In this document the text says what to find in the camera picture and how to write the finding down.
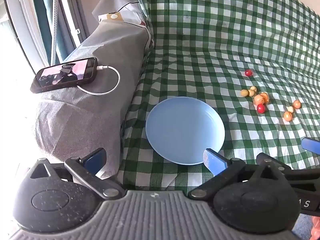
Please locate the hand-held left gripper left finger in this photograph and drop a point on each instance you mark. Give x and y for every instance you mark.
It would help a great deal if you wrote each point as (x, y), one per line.
(93, 159)

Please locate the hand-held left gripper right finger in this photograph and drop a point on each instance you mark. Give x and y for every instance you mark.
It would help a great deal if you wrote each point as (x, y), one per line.
(214, 160)

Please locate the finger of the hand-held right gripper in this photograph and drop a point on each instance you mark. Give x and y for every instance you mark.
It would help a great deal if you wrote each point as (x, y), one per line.
(311, 144)
(302, 173)

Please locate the light blue plate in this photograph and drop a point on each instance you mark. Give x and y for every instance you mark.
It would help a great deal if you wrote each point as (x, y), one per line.
(183, 130)

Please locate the yellow round fruit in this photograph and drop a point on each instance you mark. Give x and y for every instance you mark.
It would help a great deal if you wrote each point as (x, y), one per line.
(251, 93)
(244, 93)

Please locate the orange round fruit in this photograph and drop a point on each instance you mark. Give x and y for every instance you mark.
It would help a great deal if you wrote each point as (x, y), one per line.
(288, 116)
(296, 104)

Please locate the grey fabric cushion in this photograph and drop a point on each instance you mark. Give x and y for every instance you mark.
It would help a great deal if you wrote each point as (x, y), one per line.
(87, 120)

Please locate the small pale yellow fruit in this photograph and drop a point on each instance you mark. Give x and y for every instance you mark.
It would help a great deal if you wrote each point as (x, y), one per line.
(290, 109)
(254, 88)

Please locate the red cherry tomato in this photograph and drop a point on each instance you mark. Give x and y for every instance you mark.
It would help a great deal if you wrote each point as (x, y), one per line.
(260, 108)
(248, 73)

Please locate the orange physalis with husk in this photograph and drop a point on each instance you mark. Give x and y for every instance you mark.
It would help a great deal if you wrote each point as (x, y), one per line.
(261, 98)

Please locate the black smartphone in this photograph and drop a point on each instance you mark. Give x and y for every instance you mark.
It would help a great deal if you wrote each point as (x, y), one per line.
(65, 75)

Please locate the green white checked cloth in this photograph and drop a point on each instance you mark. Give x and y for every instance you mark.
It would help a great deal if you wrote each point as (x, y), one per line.
(200, 30)

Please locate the teal curtain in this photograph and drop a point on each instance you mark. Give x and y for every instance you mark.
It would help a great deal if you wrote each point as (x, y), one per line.
(43, 5)

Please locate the white window frame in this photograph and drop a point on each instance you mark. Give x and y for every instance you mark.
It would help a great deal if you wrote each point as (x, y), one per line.
(75, 5)

